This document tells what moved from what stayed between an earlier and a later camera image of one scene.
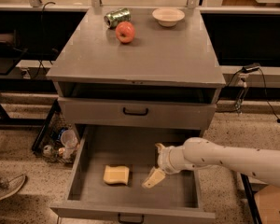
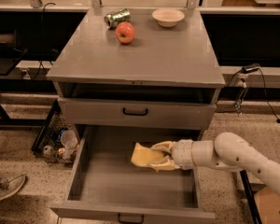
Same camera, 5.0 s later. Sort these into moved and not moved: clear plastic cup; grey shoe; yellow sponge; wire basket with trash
Moved: yellow sponge
Not moved: clear plastic cup; grey shoe; wire basket with trash
